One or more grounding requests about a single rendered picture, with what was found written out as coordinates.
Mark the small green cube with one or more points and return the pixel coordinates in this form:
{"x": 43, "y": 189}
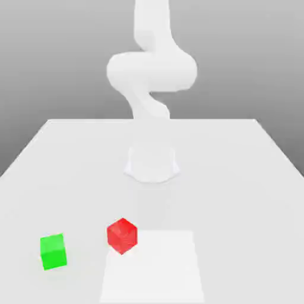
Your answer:
{"x": 53, "y": 251}

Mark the small red cube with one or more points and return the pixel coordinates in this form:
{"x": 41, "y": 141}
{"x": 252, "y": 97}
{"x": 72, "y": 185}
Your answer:
{"x": 122, "y": 236}

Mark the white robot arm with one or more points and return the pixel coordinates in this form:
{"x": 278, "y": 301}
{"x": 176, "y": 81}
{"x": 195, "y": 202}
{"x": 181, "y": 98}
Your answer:
{"x": 152, "y": 71}

